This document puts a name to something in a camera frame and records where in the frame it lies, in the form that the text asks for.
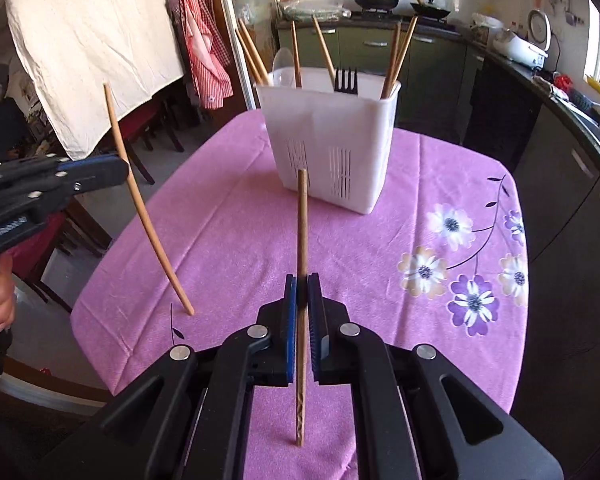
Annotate translucent plastic spoon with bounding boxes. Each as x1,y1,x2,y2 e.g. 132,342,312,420
270,47,301,88

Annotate light curved wooden chopstick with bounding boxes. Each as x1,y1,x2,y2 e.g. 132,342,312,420
103,83,196,317

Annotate dark green kitchen cabinets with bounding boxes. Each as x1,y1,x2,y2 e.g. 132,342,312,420
272,10,600,411

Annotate brown ridged wooden chopstick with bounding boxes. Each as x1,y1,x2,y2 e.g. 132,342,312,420
294,168,310,447

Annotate dark wooden chair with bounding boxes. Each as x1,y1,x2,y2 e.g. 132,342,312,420
105,100,186,186
10,200,112,311

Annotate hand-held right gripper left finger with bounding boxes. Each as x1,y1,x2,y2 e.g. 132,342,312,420
35,274,301,480

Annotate white hanging cloth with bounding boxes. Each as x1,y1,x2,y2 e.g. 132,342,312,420
5,0,186,161

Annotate black fork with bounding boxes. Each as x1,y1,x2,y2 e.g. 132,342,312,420
334,67,359,95

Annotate white plastic utensil holder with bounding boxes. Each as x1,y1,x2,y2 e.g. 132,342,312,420
254,66,402,216

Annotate clear plastic bag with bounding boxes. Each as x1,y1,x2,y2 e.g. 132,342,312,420
279,0,351,20

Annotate white plastic bag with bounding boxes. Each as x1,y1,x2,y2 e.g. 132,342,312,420
472,12,503,43

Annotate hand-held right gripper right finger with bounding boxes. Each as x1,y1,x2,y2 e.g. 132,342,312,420
307,272,566,480

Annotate pink floral tablecloth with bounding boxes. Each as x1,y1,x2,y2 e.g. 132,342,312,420
70,109,531,480

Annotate white rice cooker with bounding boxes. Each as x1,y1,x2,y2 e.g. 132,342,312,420
492,8,552,68

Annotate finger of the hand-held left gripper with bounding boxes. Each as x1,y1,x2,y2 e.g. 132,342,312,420
0,154,122,177
0,159,130,211

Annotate red checked apron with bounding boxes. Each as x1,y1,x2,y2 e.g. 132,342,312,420
165,0,233,111

